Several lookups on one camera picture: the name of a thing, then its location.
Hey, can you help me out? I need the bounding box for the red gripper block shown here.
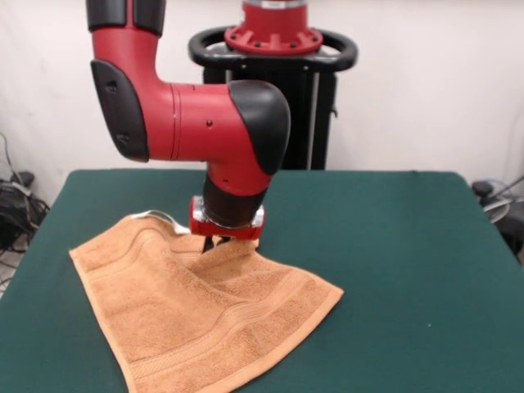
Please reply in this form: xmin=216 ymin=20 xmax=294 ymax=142
xmin=188 ymin=196 xmax=266 ymax=254

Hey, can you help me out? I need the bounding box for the orange terry towel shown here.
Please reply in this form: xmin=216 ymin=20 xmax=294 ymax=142
xmin=68 ymin=210 xmax=346 ymax=393

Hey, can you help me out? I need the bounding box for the dark green table cloth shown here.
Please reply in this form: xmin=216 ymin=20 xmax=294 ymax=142
xmin=0 ymin=168 xmax=524 ymax=393

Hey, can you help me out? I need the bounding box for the silver round disc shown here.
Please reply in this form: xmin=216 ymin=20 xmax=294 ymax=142
xmin=482 ymin=196 xmax=512 ymax=224

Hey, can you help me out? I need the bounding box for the black chair base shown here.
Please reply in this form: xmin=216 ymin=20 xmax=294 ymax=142
xmin=499 ymin=212 xmax=524 ymax=263

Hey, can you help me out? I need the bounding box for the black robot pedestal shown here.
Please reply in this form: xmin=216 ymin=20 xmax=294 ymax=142
xmin=187 ymin=26 xmax=359 ymax=171

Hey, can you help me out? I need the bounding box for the bundle of black cables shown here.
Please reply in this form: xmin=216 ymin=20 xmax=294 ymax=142
xmin=0 ymin=169 xmax=52 ymax=257

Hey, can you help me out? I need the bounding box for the grey cable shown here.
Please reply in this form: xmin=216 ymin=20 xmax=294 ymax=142
xmin=0 ymin=130 xmax=20 ymax=183

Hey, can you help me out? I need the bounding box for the blue cable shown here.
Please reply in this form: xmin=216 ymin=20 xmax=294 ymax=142
xmin=478 ymin=175 xmax=524 ymax=196

